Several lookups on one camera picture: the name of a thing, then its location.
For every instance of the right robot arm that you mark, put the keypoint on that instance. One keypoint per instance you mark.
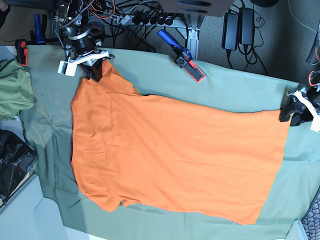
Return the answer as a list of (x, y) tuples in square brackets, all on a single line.
[(85, 37)]

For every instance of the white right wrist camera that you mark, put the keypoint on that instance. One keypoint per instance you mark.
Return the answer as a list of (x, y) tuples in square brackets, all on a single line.
[(67, 68)]

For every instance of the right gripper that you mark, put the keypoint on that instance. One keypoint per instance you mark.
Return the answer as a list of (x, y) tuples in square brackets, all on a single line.
[(90, 59)]

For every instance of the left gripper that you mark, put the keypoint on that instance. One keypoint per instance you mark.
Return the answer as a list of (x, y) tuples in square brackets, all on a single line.
[(310, 98)]

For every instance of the blue clamp on table centre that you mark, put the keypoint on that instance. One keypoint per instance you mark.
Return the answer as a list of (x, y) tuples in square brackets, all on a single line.
[(183, 59)]

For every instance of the orange T-shirt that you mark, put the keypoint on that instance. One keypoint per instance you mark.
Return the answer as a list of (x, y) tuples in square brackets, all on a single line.
[(170, 154)]

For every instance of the green table cloth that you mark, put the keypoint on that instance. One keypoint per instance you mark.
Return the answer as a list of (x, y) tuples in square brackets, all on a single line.
[(48, 129)]

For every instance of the blue clamp at left edge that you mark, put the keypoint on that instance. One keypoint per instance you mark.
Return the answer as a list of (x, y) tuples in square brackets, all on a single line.
[(37, 37)]

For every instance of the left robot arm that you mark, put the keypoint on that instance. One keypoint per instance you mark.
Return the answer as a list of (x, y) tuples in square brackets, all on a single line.
[(314, 82)]

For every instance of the white power strip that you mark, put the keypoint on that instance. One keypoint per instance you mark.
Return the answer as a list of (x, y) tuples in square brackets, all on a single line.
[(158, 21)]

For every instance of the aluminium frame post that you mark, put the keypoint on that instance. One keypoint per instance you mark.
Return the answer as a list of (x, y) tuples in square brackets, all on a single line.
[(193, 26)]

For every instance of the green garment pile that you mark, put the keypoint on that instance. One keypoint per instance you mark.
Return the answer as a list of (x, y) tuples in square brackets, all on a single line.
[(16, 92)]

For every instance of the black power adapter pair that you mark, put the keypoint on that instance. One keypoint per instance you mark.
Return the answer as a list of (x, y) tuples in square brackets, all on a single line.
[(238, 28)]

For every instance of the black plastic bag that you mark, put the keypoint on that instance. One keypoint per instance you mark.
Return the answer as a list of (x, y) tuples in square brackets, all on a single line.
[(16, 160)]

